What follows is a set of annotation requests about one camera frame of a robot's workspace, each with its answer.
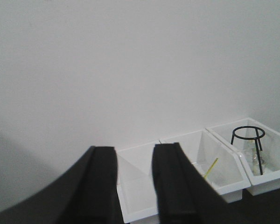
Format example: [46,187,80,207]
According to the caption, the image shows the glassware in right bin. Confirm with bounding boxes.
[244,148,268,175]

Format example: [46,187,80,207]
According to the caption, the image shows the left white storage bin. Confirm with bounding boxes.
[117,141,159,224]

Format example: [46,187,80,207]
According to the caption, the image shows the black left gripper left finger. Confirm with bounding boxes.
[0,146,123,224]

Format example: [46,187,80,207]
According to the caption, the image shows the black wire tripod stand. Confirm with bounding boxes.
[231,126,266,175]

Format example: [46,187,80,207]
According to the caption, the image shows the white storage bin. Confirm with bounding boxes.
[206,118,280,196]
[117,141,159,224]
[161,130,251,203]

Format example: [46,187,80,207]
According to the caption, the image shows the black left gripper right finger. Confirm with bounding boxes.
[152,143,232,224]

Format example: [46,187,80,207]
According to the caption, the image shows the middle white storage bin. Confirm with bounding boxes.
[161,130,251,203]

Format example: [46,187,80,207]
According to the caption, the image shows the right white storage bin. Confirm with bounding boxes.
[206,118,280,196]

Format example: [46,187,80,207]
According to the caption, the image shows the yellow green plastic sticks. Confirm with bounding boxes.
[203,157,218,179]

